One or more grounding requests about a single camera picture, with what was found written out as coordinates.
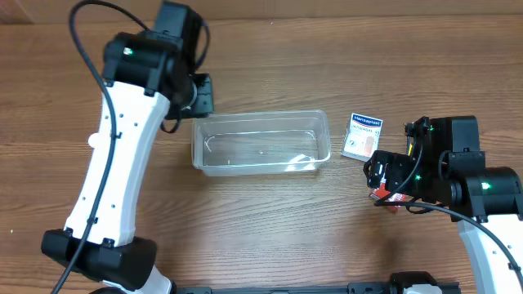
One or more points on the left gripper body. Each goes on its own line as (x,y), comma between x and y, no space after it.
(203,96)

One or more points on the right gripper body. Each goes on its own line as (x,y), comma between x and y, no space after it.
(378,171)

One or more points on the white Hansaplast plaster box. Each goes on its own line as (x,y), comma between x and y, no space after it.
(362,137)

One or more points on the orange tube with white cap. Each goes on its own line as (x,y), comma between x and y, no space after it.
(93,140)

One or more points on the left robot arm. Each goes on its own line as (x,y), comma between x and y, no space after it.
(148,78)

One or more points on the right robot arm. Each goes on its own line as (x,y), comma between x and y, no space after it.
(444,170)

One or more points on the clear plastic container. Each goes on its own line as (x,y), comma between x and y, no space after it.
(261,143)

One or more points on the blue yellow cough drops box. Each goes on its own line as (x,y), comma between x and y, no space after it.
(409,147)

